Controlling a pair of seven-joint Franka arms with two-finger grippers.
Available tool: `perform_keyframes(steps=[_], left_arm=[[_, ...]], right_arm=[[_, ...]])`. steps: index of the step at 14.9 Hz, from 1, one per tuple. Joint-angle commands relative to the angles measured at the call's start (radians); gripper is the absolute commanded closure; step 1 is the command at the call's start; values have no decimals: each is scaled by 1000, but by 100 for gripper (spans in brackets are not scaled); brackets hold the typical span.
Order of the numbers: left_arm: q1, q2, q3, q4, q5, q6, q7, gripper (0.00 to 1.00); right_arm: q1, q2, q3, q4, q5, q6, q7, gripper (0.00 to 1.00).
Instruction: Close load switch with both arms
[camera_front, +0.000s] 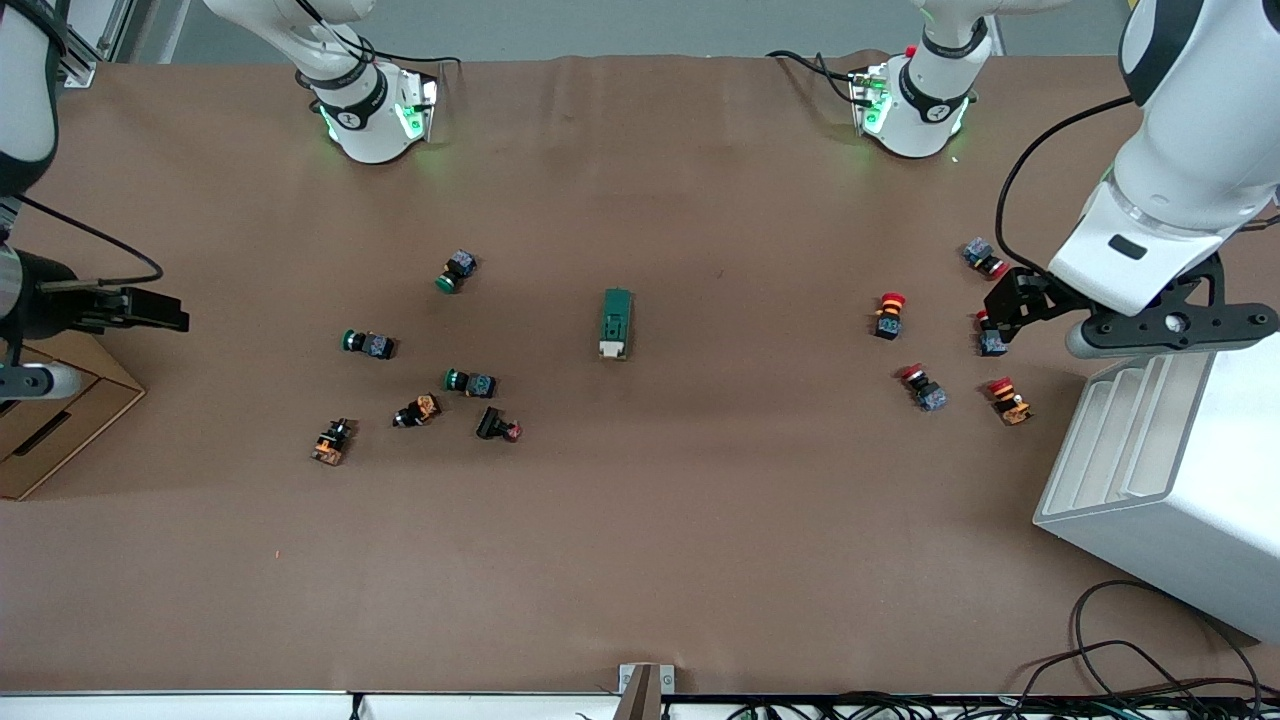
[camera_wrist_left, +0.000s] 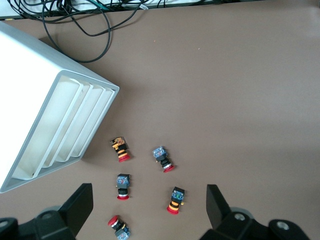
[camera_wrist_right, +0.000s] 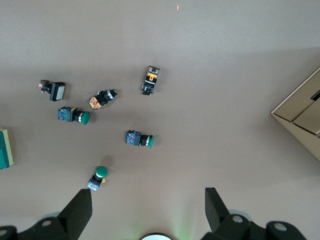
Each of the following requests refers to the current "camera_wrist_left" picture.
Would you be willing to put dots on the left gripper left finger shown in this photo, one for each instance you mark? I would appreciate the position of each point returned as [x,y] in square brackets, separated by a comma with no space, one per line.
[75,212]

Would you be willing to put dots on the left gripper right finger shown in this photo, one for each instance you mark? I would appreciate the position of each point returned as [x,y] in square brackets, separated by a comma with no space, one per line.
[220,212]

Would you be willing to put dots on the red striped-collar button blue block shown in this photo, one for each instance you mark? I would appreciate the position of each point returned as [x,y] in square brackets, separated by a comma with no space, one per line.
[176,200]

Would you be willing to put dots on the red mushroom button blue block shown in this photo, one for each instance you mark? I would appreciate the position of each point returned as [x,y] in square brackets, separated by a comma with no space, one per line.
[123,183]
[161,155]
[119,226]

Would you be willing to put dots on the red striped-collar button orange block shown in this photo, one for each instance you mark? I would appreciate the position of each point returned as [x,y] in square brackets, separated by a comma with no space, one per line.
[119,147]

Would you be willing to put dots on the brown table mat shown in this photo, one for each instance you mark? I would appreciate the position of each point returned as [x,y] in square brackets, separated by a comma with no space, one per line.
[225,100]

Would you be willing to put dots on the white slotted rack box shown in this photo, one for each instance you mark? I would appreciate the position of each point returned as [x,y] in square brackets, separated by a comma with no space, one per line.
[25,75]

